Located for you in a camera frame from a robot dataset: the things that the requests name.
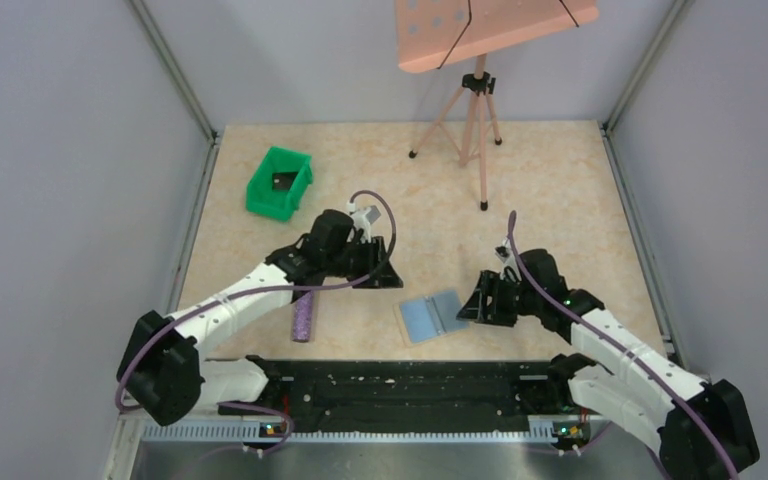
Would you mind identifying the purple glitter microphone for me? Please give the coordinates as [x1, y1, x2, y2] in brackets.
[291, 292, 316, 343]

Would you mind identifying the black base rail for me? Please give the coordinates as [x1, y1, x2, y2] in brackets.
[218, 358, 617, 439]

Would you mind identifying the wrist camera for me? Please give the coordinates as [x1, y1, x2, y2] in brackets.
[494, 244, 519, 276]
[346, 202, 381, 243]

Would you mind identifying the beige card holder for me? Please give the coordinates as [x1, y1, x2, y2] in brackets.
[394, 289, 470, 345]

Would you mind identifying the pink music stand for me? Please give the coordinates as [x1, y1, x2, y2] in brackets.
[394, 0, 600, 211]

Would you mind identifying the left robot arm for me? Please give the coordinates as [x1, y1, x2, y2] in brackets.
[116, 205, 403, 426]

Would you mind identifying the green plastic bin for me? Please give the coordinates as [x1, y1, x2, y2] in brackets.
[245, 146, 313, 222]

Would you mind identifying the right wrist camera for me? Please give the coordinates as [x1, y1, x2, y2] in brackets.
[494, 244, 519, 276]

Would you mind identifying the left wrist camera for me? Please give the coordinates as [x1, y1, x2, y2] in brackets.
[346, 202, 381, 243]

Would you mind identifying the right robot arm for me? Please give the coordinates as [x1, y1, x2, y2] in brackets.
[457, 246, 760, 479]

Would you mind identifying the black object in bin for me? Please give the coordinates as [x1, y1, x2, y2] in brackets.
[272, 172, 298, 192]

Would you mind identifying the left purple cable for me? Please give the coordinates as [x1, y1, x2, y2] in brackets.
[114, 190, 399, 413]

